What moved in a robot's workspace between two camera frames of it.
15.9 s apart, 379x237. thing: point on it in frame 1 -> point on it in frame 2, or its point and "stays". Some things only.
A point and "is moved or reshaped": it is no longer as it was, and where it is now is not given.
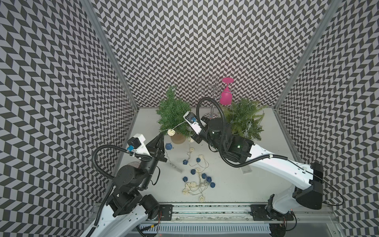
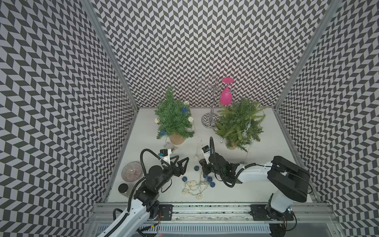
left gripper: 156,147 -> 177,172
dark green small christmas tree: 171,116 stays
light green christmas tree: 243,117 stays
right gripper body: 203,134 -> 207,168
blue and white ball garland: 199,179 is moved or reshaped
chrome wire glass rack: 209,86 stays
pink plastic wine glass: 226,96 stays
